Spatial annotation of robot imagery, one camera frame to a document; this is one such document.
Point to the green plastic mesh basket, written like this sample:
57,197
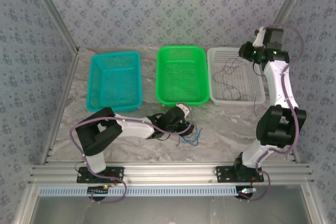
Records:
181,77

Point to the white plastic mesh basket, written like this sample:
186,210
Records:
249,77

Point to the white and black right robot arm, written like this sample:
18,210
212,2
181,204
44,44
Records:
275,87

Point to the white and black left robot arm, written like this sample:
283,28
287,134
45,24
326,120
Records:
131,130

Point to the teal plastic mesh basket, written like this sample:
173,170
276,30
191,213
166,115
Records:
115,82

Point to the grey metal sheet panel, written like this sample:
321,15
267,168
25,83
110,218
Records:
168,211

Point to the small lit circuit board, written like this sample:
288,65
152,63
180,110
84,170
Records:
246,190
101,188

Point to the aluminium frame post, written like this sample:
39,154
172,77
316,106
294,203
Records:
55,11
283,11

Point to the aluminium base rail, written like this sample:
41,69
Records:
168,174

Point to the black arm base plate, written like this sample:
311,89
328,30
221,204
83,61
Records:
118,174
223,174

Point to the aluminium table side rail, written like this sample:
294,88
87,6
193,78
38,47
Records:
295,155
62,103

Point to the aluminium lower frame bar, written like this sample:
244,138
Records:
25,208
316,208

